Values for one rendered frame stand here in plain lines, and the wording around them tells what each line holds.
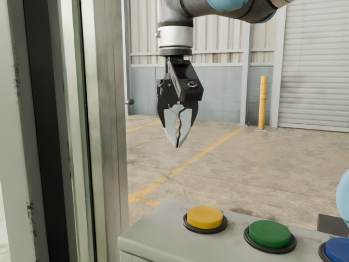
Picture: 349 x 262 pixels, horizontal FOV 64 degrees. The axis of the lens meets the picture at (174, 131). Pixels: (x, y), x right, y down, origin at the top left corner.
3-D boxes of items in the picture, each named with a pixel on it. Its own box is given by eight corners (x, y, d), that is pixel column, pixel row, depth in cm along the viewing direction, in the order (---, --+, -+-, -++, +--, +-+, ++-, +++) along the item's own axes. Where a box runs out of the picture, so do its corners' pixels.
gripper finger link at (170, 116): (173, 142, 68) (172, 104, 66) (177, 149, 62) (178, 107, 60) (160, 143, 67) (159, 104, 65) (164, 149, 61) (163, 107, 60)
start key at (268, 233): (243, 252, 28) (244, 234, 28) (253, 232, 31) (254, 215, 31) (286, 264, 26) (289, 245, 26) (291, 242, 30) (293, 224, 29)
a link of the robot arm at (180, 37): (198, 26, 56) (157, 25, 55) (197, 50, 57) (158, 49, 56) (188, 31, 64) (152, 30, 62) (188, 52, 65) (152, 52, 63)
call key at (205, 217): (180, 233, 31) (180, 217, 31) (195, 217, 35) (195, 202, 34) (215, 244, 29) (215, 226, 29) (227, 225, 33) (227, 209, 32)
